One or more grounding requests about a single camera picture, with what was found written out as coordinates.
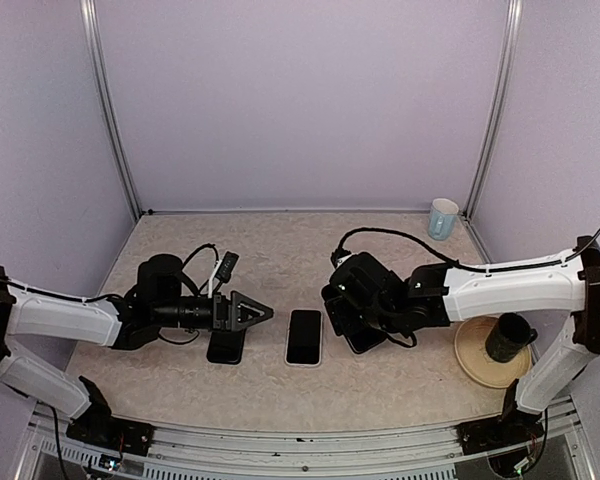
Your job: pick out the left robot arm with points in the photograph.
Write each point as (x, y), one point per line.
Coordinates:
(162, 297)

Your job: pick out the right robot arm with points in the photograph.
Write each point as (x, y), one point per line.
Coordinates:
(436, 295)

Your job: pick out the left aluminium frame post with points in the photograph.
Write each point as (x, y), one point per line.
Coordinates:
(94, 43)

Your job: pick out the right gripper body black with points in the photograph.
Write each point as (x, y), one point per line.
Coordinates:
(340, 314)

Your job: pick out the right aluminium frame post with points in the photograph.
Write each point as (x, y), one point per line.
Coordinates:
(505, 67)

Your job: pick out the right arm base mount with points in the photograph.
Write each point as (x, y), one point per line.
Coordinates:
(510, 427)

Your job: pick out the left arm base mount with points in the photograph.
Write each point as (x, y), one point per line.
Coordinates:
(97, 426)

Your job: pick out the aluminium frame post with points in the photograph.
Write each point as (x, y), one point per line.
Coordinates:
(505, 67)
(94, 43)

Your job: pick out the light blue mug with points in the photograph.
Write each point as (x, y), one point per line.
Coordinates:
(442, 218)

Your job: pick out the beige plate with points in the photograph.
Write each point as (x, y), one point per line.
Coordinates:
(470, 350)

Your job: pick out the white-edged phone screen up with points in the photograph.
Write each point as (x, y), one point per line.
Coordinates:
(304, 338)

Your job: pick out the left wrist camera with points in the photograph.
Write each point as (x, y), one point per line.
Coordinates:
(221, 274)

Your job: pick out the dark green mug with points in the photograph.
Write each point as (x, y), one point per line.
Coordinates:
(509, 336)

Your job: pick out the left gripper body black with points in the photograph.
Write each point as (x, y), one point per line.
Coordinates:
(218, 301)

